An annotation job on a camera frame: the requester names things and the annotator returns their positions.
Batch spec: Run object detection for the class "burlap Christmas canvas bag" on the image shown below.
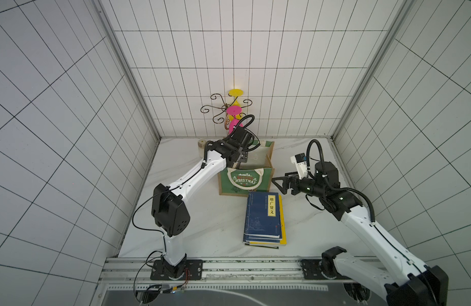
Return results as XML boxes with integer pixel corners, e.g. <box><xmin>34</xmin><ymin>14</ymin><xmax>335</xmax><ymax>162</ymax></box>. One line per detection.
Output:
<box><xmin>218</xmin><ymin>141</ymin><xmax>275</xmax><ymax>196</ymax></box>

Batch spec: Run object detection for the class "blue book with label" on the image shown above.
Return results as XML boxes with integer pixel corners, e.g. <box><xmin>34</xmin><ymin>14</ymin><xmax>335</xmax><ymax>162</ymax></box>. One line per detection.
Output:
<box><xmin>243</xmin><ymin>191</ymin><xmax>283</xmax><ymax>242</ymax></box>

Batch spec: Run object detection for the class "yellow book purple illustration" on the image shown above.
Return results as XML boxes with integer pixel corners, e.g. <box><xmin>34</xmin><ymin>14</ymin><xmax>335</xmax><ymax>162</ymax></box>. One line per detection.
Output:
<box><xmin>278</xmin><ymin>195</ymin><xmax>287</xmax><ymax>246</ymax></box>

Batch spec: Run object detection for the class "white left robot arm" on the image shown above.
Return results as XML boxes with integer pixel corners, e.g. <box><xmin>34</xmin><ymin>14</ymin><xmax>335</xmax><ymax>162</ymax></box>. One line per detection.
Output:
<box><xmin>132</xmin><ymin>115</ymin><xmax>261</xmax><ymax>279</ymax></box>

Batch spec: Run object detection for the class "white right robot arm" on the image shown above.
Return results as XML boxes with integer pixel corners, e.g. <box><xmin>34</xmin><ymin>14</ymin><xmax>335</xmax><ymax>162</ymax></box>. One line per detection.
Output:
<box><xmin>272</xmin><ymin>139</ymin><xmax>449</xmax><ymax>305</ymax></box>

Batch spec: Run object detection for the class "white powder spice jar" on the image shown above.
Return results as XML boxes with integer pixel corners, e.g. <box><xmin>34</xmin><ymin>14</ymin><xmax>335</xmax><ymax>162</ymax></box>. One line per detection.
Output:
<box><xmin>197</xmin><ymin>139</ymin><xmax>207</xmax><ymax>150</ymax></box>

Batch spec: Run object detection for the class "pink plastic goblet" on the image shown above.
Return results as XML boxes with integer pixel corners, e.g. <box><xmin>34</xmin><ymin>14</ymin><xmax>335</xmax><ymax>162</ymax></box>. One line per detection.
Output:
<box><xmin>225</xmin><ymin>105</ymin><xmax>242</xmax><ymax>134</ymax></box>

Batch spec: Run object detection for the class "dark metal cup stand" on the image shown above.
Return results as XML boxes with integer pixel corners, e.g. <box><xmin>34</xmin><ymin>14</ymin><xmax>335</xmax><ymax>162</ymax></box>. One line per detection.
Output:
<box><xmin>200</xmin><ymin>93</ymin><xmax>253</xmax><ymax>134</ymax></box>

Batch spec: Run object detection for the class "yellow plastic goblet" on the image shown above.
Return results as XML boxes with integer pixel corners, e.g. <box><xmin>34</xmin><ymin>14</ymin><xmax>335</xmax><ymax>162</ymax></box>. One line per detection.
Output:
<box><xmin>229</xmin><ymin>89</ymin><xmax>244</xmax><ymax>107</ymax></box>

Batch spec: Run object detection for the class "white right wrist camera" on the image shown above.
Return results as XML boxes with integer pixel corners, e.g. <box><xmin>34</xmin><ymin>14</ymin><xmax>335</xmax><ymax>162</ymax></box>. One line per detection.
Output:
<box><xmin>290</xmin><ymin>153</ymin><xmax>309</xmax><ymax>179</ymax></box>

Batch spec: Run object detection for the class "metal base rail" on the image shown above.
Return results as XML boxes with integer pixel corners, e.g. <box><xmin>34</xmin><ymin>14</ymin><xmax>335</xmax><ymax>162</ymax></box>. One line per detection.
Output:
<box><xmin>101</xmin><ymin>257</ymin><xmax>374</xmax><ymax>291</ymax></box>

